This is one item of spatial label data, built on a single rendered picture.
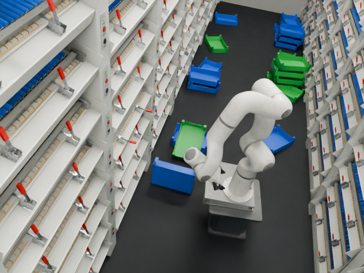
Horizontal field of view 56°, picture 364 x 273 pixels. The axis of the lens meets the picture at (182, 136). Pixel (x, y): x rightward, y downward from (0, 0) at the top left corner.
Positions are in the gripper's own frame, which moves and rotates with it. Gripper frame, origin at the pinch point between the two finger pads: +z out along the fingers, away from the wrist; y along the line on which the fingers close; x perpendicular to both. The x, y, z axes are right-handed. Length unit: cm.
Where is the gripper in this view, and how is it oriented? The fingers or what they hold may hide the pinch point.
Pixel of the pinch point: (222, 180)
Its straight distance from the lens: 183.8
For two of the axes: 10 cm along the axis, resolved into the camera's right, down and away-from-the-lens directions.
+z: 5.6, 4.7, 6.8
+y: -0.8, 8.5, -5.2
